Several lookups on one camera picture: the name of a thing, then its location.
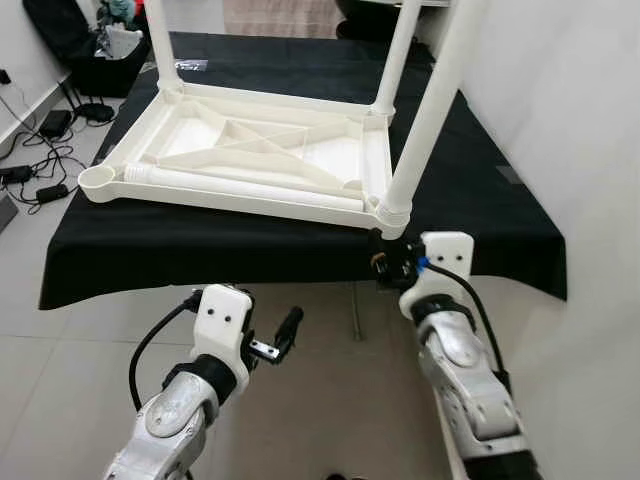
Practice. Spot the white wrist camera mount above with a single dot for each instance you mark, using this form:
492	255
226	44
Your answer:
445	250
222	315

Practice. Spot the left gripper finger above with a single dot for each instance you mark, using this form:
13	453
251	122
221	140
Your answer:
291	322

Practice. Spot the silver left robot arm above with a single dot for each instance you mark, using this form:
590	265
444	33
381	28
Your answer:
170	420

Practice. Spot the clear tape strip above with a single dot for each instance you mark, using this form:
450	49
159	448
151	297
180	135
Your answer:
190	66

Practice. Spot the white plastic table leg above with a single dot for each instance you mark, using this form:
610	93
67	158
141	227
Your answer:
395	60
430	120
160	40
240	187

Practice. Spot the clear plastic bag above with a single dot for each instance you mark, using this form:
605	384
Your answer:
120	42

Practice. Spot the black router with antennas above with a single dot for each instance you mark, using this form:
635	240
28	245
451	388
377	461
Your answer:
95	112

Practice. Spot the teal cloth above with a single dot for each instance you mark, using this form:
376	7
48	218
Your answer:
117	10

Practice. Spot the grey box with red label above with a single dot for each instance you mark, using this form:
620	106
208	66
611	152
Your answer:
6	212

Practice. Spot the black power brick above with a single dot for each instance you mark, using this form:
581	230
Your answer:
55	124

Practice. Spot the beige cloth covered bench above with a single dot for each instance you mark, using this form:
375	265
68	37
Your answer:
280	15

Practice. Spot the black open suitcase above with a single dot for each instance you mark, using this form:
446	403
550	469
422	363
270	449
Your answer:
60	30

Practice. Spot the small grey tape piece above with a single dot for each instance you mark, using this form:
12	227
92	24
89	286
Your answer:
508	175

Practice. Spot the grey metal table frame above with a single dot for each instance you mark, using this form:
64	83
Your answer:
356	310

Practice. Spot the black wall plug charger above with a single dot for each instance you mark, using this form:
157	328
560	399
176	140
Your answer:
4	77

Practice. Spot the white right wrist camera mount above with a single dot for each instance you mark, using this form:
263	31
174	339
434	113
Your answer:
445	250

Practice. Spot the black round bowl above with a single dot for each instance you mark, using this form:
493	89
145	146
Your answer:
360	20

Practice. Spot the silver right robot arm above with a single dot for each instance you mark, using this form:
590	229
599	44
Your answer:
465	370

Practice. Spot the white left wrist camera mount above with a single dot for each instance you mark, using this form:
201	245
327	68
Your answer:
222	315

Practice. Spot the black power strip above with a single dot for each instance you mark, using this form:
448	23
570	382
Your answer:
15	173

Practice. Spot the white plastic children table top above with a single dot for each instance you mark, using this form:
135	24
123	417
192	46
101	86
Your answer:
330	155

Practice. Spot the small black power adapter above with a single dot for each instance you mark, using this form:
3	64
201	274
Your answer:
52	191

